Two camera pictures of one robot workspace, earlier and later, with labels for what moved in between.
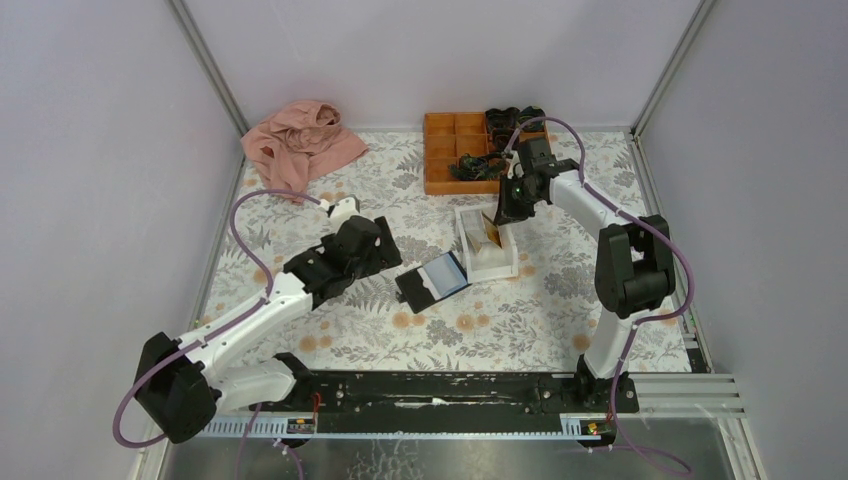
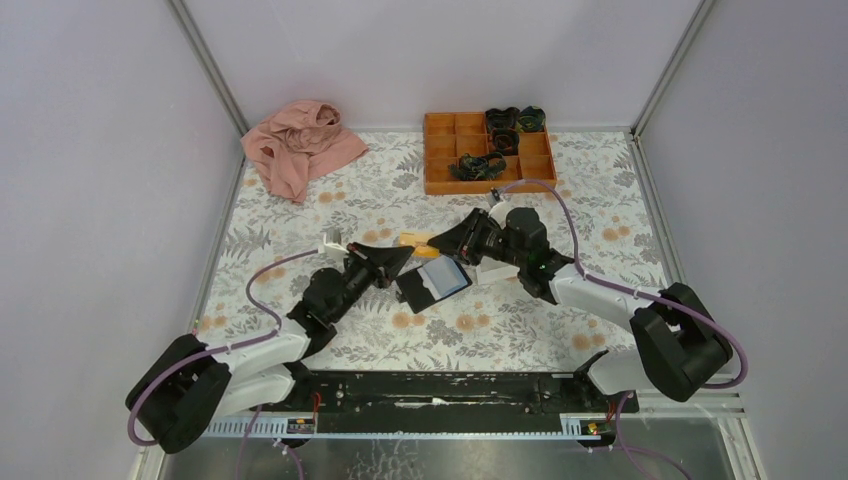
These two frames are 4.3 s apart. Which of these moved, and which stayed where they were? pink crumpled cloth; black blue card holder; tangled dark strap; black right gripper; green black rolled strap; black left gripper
Moved: black left gripper; black right gripper
Stayed: tangled dark strap; black blue card holder; pink crumpled cloth; green black rolled strap
